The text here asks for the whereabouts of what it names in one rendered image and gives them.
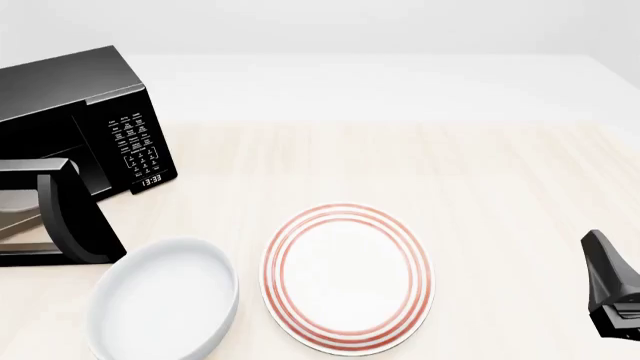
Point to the black microwave oven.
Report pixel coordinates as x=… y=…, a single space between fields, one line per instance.
x=60 y=93

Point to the white plate with red rings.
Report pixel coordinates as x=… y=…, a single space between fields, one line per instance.
x=347 y=279

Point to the white deep bowl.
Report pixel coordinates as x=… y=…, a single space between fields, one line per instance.
x=162 y=300

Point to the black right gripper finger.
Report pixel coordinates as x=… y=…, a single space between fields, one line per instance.
x=610 y=272

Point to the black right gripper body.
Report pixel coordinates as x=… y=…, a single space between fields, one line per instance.
x=622 y=322

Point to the black microwave door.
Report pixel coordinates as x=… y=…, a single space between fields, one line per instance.
x=90 y=225

